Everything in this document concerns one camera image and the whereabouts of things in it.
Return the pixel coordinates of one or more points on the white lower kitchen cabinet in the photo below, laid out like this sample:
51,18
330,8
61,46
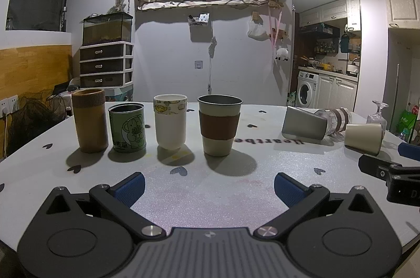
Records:
338,92

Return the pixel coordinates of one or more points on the square wall hook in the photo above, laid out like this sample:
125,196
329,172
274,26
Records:
199,64

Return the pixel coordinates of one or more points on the white wall socket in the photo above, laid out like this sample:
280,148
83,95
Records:
8,104

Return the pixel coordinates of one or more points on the blue hanging bag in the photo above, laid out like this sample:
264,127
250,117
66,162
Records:
345,43

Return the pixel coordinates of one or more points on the grey cup with brown sleeve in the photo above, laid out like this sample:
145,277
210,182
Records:
219,125

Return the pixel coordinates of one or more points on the row of white wall cabinets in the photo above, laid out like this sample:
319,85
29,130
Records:
331,10

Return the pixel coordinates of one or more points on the clear glass cup white bands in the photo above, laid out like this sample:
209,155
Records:
338,120

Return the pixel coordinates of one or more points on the glass fish tank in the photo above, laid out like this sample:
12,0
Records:
106,30

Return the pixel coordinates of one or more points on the white hanging bag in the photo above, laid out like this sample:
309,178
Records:
257,31

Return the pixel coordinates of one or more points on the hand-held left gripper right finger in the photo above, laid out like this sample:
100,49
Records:
288,190

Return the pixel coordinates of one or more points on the white drawer unit dark drawers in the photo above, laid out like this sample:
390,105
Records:
105,64

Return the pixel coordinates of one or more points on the metal wall bracket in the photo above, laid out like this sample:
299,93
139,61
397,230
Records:
198,18

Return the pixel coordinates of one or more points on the green bag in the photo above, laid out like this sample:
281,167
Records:
406,122

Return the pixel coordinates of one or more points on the green elephant print cup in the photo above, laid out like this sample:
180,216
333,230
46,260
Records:
128,130

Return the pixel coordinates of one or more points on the silver metal cup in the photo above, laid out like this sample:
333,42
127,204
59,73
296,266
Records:
303,125

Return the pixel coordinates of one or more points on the clear wine glass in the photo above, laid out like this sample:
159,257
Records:
377,119

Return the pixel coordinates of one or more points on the brown bamboo cup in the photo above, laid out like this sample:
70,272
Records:
90,123

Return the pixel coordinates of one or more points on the white pole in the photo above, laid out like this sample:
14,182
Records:
397,94

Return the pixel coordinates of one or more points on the white cup with yellow band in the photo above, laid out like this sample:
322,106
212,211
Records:
170,127

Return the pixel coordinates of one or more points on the white washing machine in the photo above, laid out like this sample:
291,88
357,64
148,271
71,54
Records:
307,89

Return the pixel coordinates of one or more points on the white upper cabinet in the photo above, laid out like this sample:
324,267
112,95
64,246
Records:
402,0

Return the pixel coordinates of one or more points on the black netting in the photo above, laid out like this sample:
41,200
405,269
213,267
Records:
31,120

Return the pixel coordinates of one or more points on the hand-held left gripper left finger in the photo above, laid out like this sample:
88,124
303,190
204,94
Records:
132,189

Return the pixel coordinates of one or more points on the white plush toy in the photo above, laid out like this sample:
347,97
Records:
281,54

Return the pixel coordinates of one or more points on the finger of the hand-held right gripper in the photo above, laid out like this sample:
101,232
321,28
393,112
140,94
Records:
374,166
410,151

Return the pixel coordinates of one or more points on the beige cup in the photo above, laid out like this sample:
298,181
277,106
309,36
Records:
362,138

